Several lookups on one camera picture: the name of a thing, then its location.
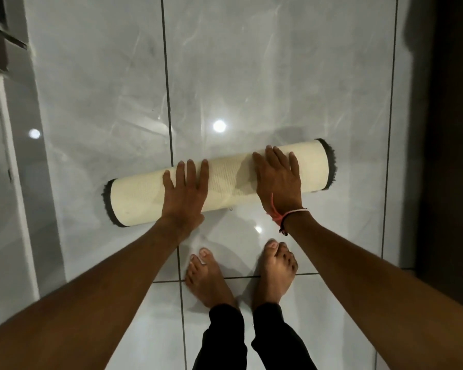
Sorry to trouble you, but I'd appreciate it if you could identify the person's right hand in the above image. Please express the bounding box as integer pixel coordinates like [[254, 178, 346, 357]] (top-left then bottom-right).
[[252, 145, 304, 219]]

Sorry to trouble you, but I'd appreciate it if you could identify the person's left hand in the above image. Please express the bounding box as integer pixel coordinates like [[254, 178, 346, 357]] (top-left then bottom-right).
[[162, 159, 210, 232]]

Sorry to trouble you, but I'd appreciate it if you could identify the cream mat with dark fringe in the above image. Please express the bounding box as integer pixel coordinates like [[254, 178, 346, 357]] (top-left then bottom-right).
[[102, 138, 337, 228]]

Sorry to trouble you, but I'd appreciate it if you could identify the person's right forearm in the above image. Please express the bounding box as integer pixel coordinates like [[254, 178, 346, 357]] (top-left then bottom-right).
[[282, 210, 463, 370]]

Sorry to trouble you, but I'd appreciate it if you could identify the person's left forearm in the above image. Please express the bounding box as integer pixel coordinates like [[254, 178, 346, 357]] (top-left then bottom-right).
[[0, 216, 186, 370]]

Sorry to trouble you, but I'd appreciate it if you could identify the person's left foot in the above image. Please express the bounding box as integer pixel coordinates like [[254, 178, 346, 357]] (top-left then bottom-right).
[[184, 248, 237, 309]]

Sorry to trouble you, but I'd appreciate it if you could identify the person's foot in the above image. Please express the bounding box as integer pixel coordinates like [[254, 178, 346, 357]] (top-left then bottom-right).
[[184, 248, 237, 309], [252, 239, 299, 309]]

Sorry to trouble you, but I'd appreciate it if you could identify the person's right foot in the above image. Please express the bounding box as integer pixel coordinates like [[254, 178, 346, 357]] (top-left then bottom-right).
[[252, 239, 299, 309]]

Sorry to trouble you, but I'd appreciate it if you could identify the dark wooden furniture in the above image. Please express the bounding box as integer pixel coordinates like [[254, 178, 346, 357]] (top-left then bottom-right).
[[404, 0, 463, 289]]

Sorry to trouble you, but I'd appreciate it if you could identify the white cabinet door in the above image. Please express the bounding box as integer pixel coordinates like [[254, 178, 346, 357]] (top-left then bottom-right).
[[0, 67, 41, 336]]

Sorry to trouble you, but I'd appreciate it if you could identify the black left trouser leg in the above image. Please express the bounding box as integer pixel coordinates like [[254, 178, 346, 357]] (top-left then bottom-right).
[[192, 303, 248, 370]]

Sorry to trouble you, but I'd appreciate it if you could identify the black trouser leg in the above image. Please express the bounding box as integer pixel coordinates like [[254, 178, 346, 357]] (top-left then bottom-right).
[[192, 303, 248, 370], [251, 302, 318, 370]]

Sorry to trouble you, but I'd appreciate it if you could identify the black right trouser leg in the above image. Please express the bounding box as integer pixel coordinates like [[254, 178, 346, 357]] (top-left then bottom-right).
[[251, 302, 318, 370]]

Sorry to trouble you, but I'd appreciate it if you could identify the red white black string bracelet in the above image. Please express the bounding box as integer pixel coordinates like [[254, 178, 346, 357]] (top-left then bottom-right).
[[266, 193, 310, 236]]

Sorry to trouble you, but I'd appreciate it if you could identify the metal handle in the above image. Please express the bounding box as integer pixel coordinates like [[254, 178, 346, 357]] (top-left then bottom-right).
[[0, 19, 28, 50]]

